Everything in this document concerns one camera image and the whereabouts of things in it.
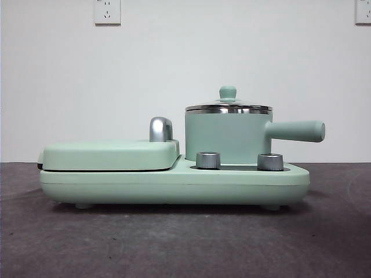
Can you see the silver control knob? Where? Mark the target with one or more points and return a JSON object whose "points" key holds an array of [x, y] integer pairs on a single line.
{"points": [[270, 162], [207, 160]]}

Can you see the mint green breakfast maker base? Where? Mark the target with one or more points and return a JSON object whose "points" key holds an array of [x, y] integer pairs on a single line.
{"points": [[145, 188]]}

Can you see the glass lid with green knob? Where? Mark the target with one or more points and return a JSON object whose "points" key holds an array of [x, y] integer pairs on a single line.
{"points": [[227, 92]]}

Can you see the white wall socket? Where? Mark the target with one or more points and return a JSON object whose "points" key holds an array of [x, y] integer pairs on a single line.
{"points": [[107, 13], [363, 11]]}

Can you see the mint green griddle cover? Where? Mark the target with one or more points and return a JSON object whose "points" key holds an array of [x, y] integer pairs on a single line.
{"points": [[101, 153]]}

